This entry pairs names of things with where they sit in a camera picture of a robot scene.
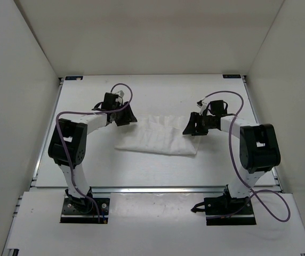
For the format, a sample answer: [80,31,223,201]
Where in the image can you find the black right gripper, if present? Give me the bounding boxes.
[183,112,213,136]

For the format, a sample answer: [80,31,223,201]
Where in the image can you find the white pleated skirt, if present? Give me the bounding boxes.
[115,115,200,156]

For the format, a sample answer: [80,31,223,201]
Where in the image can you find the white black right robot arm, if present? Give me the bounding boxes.
[182,100,280,214]

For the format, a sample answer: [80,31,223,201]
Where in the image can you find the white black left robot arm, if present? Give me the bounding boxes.
[48,91,137,212]

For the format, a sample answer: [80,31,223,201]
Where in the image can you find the blue label sticker right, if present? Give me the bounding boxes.
[222,74,241,79]

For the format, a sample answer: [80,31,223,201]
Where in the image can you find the blue label sticker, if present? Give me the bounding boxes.
[65,76,83,81]
[222,74,241,79]

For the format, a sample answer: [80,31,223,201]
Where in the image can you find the blue label sticker left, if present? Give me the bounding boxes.
[65,76,83,81]

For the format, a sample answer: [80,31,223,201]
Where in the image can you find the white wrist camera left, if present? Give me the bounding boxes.
[115,90,125,105]

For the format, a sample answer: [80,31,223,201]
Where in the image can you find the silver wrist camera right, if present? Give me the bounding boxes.
[197,99,208,116]

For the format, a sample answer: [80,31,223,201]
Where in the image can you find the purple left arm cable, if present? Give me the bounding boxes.
[56,83,133,223]

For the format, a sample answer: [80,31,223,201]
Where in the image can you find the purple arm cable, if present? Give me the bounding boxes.
[56,83,133,223]
[196,90,291,222]

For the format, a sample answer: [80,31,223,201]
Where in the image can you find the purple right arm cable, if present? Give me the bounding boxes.
[196,90,291,222]

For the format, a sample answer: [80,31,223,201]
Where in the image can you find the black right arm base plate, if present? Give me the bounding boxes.
[191,195,256,226]

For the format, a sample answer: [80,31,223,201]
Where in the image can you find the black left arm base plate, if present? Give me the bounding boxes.
[60,189,110,225]

